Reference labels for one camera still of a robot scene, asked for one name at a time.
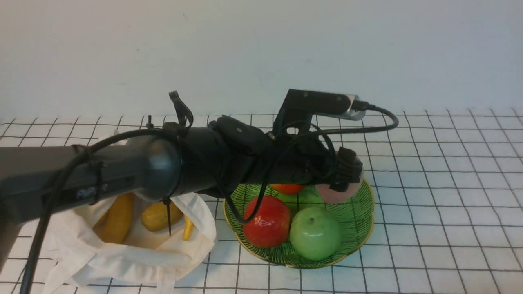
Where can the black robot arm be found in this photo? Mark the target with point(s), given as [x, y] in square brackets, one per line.
[37, 182]

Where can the red apple in front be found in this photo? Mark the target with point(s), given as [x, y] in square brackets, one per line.
[271, 224]

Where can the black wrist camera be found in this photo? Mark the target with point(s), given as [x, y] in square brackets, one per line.
[300, 106]

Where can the red tomato at back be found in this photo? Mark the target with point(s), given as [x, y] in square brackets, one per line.
[288, 189]

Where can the white grid tablecloth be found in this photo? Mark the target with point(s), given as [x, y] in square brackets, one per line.
[447, 216]

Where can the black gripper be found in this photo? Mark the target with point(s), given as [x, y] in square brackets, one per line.
[306, 158]

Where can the yellow lemon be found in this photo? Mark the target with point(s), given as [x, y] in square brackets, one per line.
[158, 216]

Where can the white cloth tote bag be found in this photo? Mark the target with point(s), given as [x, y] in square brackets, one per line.
[160, 257]

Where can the small yellow banana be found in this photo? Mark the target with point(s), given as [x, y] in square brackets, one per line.
[188, 228]

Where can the green apple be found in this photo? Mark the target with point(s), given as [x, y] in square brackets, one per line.
[315, 234]

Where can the green leaf-pattern plate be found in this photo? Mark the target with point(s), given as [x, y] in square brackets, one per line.
[356, 218]

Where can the pink peach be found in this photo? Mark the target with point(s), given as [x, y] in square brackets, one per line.
[331, 196]

